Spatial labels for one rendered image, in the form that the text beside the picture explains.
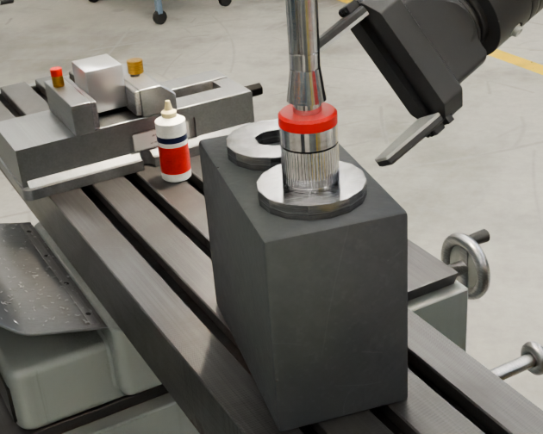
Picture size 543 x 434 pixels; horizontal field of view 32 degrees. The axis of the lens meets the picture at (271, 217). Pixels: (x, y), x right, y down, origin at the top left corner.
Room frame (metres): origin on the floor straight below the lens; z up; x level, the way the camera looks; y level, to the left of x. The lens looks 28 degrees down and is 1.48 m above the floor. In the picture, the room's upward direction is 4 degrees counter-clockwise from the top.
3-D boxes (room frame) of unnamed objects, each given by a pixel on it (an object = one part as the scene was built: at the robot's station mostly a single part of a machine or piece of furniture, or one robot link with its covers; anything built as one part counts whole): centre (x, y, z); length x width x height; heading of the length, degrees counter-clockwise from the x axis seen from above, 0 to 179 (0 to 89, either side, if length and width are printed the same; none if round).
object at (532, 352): (1.24, -0.38, 0.52); 0.22 x 0.06 x 0.06; 117
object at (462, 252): (1.35, -0.29, 0.64); 0.16 x 0.12 x 0.12; 117
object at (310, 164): (0.70, -0.03, 1.17); 0.05 x 0.05 x 0.05
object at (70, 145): (1.26, 0.19, 1.00); 0.35 x 0.15 x 0.11; 116
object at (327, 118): (0.70, -0.03, 1.20); 0.05 x 0.05 x 0.01
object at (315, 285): (0.75, -0.02, 1.04); 0.22 x 0.12 x 0.20; 15
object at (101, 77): (1.25, 0.22, 1.05); 0.06 x 0.05 x 0.06; 26
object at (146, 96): (1.27, 0.17, 1.03); 0.12 x 0.06 x 0.04; 26
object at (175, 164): (1.16, 0.12, 1.00); 0.04 x 0.04 x 0.11
